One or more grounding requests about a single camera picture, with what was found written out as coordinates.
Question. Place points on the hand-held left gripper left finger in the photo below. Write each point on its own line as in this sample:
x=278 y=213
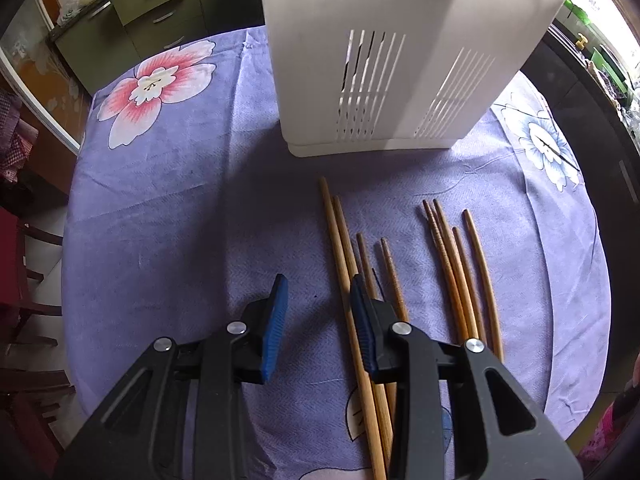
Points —
x=272 y=325

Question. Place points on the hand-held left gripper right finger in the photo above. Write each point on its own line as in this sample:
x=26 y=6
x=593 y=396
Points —
x=362 y=330

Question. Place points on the light bamboo chopstick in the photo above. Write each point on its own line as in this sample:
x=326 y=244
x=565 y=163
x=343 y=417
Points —
x=345 y=235
x=332 y=230

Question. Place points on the brown wooden chopstick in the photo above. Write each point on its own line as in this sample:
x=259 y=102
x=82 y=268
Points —
x=484 y=280
x=448 y=285
x=459 y=285
x=392 y=270
x=366 y=260
x=470 y=285

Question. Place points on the white slotted utensil holder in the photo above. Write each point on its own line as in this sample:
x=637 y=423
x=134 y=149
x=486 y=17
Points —
x=320 y=60

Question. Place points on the person's right forearm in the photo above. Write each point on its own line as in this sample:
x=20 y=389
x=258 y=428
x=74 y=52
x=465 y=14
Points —
x=602 y=435

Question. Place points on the purple floral tablecloth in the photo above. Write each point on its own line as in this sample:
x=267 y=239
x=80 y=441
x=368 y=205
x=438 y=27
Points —
x=200 y=210

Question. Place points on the dark wooden chair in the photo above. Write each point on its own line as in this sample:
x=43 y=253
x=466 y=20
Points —
x=30 y=410

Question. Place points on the red covered chair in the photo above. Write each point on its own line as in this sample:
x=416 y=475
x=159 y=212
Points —
x=10 y=260

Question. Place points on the black base cabinet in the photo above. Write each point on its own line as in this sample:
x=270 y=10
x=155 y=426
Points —
x=590 y=125

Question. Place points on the checkered apron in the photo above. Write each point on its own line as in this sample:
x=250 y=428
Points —
x=12 y=135

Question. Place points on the green base cabinet with drawers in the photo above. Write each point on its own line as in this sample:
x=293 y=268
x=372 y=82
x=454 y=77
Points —
x=150 y=15

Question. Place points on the sliding glass door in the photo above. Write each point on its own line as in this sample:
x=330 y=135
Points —
x=30 y=75

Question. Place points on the green plastic container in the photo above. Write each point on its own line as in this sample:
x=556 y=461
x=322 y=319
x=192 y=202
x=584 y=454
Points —
x=607 y=67

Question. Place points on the yellow tap knob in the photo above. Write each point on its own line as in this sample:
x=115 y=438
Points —
x=581 y=40

